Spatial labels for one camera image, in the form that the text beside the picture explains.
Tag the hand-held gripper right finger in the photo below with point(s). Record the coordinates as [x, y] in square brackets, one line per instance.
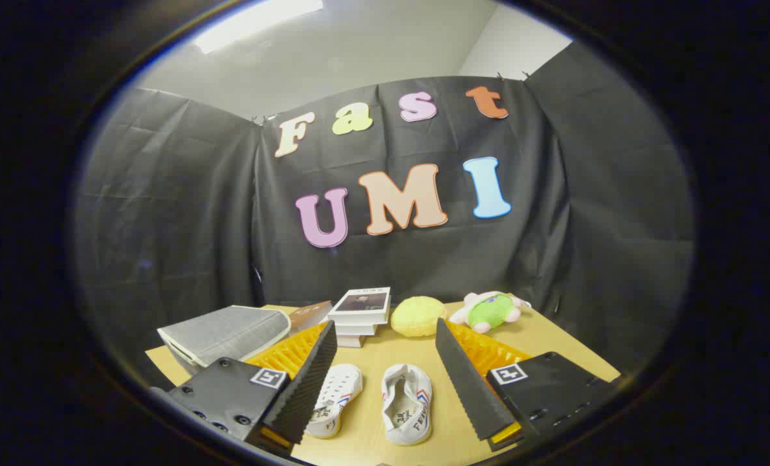
[469, 382]

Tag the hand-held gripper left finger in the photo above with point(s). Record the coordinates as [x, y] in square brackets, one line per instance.
[307, 388]

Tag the white shoe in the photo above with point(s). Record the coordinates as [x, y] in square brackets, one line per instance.
[338, 395]
[407, 404]

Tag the grey fabric storage box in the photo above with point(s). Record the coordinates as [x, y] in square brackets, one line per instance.
[226, 333]

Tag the brown book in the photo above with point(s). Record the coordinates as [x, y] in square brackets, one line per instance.
[308, 315]

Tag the green and pink plush toy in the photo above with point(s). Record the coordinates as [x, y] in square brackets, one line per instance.
[490, 309]

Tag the yellow round plush cushion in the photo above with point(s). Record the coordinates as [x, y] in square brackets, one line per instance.
[418, 316]

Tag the stack of white books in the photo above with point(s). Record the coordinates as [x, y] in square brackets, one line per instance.
[361, 310]

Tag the black backdrop cloth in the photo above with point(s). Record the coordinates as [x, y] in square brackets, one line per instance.
[385, 194]

